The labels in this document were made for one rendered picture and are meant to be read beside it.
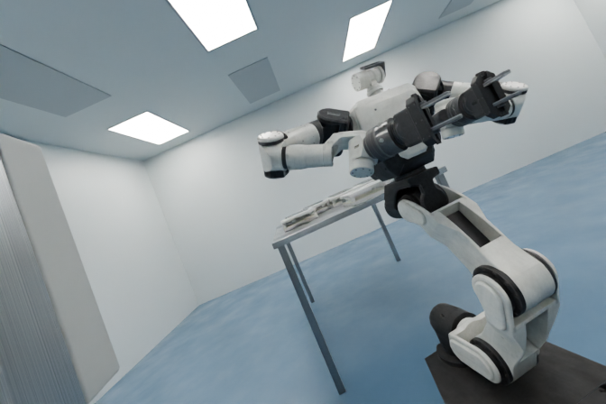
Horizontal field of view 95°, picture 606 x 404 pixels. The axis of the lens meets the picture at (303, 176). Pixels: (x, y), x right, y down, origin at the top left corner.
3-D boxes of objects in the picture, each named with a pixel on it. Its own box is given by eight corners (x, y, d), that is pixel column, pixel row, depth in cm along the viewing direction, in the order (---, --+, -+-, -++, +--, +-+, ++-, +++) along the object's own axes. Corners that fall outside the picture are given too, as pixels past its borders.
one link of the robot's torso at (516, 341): (462, 358, 101) (463, 265, 80) (502, 331, 106) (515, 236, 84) (503, 403, 88) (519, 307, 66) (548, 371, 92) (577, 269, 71)
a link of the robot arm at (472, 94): (499, 63, 71) (469, 84, 83) (465, 78, 70) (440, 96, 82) (521, 107, 70) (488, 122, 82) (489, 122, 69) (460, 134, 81)
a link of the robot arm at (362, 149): (371, 119, 71) (340, 138, 79) (375, 155, 66) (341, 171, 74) (399, 136, 77) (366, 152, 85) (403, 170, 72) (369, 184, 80)
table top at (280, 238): (278, 228, 299) (277, 225, 299) (369, 188, 311) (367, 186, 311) (273, 249, 150) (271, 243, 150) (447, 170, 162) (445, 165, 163)
